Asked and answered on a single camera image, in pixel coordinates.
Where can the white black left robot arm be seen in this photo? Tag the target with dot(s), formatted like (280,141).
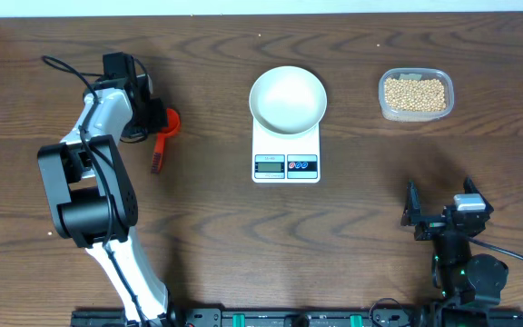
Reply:
(90,194)

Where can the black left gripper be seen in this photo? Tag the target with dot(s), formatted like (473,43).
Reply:
(160,107)

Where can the cream round bowl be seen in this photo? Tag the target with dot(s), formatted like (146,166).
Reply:
(288,100)

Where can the clear plastic container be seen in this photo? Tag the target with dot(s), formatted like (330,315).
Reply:
(416,74)

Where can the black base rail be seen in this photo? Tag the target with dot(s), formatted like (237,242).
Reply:
(379,317)

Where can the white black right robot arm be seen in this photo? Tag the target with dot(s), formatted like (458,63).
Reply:
(471,284)

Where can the soybeans in container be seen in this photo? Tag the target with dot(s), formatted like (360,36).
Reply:
(415,96)

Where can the white digital kitchen scale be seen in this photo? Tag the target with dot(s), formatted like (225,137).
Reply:
(278,158)

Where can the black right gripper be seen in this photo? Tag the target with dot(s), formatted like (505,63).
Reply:
(412,214)

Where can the red plastic measuring scoop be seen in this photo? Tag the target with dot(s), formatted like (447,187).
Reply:
(171,130)

